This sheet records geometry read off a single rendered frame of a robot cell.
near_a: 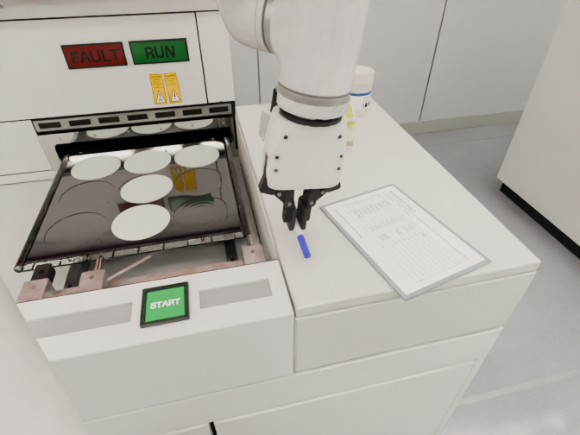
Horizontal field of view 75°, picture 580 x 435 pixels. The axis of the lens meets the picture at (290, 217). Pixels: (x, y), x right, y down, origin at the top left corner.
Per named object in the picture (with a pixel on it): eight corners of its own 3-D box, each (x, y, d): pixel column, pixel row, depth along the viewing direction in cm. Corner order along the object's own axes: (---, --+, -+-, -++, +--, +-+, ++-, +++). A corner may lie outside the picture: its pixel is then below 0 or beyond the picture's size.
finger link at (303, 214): (322, 179, 54) (315, 216, 58) (300, 179, 53) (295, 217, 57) (329, 191, 51) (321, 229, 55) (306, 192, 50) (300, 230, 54)
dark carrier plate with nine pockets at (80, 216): (72, 158, 87) (70, 155, 86) (223, 141, 93) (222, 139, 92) (27, 264, 61) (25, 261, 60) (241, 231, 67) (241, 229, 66)
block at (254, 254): (242, 259, 64) (241, 246, 62) (262, 255, 64) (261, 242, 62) (249, 295, 58) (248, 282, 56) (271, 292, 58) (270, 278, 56)
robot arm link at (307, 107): (340, 73, 47) (336, 97, 49) (271, 71, 45) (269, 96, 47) (366, 98, 41) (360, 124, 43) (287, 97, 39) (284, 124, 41)
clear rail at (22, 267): (17, 268, 61) (13, 262, 60) (250, 233, 67) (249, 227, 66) (14, 275, 60) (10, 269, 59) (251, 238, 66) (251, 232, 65)
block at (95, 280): (87, 284, 59) (81, 271, 57) (110, 280, 60) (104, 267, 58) (78, 327, 53) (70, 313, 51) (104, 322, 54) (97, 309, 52)
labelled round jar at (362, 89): (335, 106, 92) (337, 66, 86) (362, 104, 93) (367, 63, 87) (344, 118, 87) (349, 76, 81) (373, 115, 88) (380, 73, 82)
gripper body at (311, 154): (342, 91, 48) (327, 167, 55) (263, 89, 46) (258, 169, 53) (364, 115, 43) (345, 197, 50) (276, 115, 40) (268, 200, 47)
